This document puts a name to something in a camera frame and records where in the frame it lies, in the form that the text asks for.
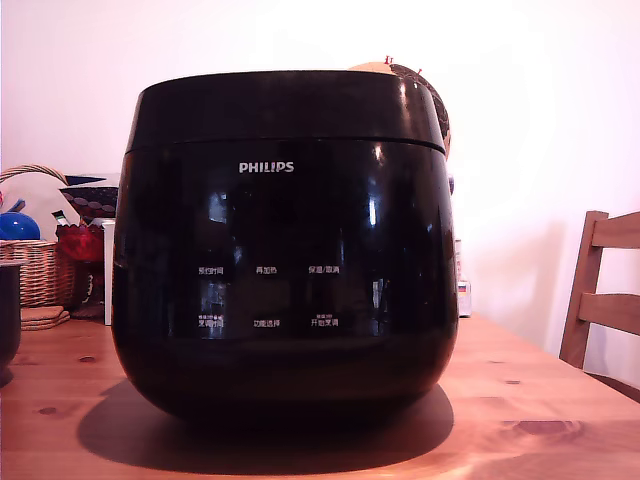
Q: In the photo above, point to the black rice cooker lid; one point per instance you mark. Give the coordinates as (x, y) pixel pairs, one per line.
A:
(280, 107)

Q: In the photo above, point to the black Philips rice cooker body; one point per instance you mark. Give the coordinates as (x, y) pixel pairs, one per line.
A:
(285, 360)

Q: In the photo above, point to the white printed package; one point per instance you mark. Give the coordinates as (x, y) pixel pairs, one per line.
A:
(464, 295)

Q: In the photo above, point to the round tan and dark ornament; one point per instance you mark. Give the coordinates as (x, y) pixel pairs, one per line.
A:
(442, 112)

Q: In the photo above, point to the white upright box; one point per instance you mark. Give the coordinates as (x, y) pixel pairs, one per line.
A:
(108, 270)

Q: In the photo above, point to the dotted dark patterned bowl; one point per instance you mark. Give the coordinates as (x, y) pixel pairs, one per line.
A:
(92, 197)

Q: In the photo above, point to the red glass bowl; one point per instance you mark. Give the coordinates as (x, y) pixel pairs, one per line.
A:
(80, 245)

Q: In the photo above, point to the wooden chair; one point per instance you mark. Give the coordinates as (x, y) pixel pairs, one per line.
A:
(590, 280)

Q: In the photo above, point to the woven wicker basket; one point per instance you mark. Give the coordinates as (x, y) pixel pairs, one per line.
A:
(42, 272)

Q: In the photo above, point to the white cloth in basket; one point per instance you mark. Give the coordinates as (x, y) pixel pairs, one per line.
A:
(35, 200)

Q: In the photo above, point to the blue ball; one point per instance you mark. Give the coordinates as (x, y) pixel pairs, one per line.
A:
(17, 226)

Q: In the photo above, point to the dark pot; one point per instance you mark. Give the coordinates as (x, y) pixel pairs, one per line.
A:
(9, 320)

